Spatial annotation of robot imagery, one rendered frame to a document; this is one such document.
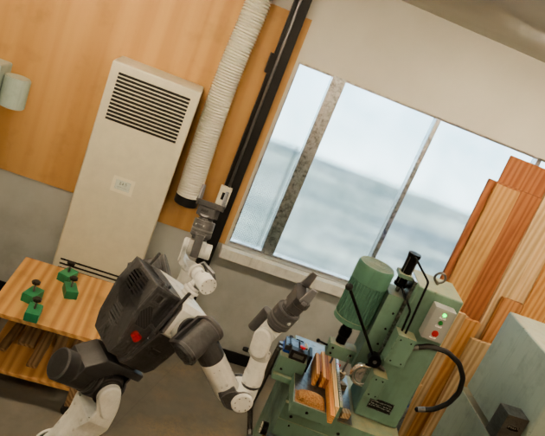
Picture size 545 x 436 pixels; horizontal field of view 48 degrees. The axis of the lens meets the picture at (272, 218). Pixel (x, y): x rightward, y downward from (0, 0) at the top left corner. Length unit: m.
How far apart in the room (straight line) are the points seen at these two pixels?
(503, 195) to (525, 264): 0.54
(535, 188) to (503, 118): 0.52
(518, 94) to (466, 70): 0.39
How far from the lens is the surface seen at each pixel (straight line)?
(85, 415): 2.35
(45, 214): 4.22
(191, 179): 3.77
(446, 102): 4.07
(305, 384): 2.88
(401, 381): 2.99
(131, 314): 2.06
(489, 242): 4.30
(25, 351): 3.72
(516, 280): 4.49
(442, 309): 2.77
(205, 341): 2.02
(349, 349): 2.97
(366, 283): 2.77
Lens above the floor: 2.34
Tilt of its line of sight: 17 degrees down
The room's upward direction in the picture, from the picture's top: 22 degrees clockwise
